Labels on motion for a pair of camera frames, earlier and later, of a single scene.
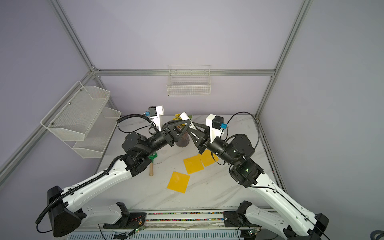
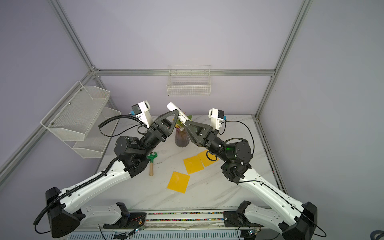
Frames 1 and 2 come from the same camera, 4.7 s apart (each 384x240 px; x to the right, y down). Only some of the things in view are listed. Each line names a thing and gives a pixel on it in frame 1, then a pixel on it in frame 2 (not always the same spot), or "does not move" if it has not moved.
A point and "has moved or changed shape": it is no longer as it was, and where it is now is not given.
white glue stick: (184, 116) has moved or changed shape
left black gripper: (170, 133) -> (159, 131)
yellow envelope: (193, 164) does not move
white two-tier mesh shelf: (81, 120) does not move
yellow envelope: (208, 158) does not move
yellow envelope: (178, 182) does not move
